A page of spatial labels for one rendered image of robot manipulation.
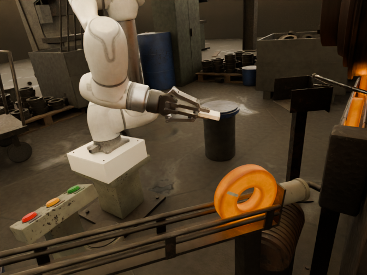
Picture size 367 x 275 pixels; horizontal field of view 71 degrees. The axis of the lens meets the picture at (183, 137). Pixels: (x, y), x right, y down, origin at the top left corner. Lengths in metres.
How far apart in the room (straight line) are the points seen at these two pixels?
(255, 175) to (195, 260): 0.89
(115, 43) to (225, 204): 0.47
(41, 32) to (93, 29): 5.55
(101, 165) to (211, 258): 0.72
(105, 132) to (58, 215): 0.67
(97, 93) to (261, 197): 0.54
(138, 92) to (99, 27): 0.22
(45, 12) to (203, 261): 5.18
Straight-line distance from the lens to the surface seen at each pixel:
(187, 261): 1.42
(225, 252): 1.45
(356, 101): 0.99
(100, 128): 1.45
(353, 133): 0.77
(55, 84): 3.95
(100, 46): 0.70
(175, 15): 4.34
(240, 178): 0.58
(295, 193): 0.71
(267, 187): 0.65
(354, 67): 0.84
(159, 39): 4.28
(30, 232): 0.87
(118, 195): 1.58
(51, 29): 6.33
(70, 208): 0.91
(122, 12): 1.28
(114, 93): 0.80
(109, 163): 1.38
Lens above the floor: 1.10
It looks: 25 degrees down
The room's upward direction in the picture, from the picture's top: 6 degrees counter-clockwise
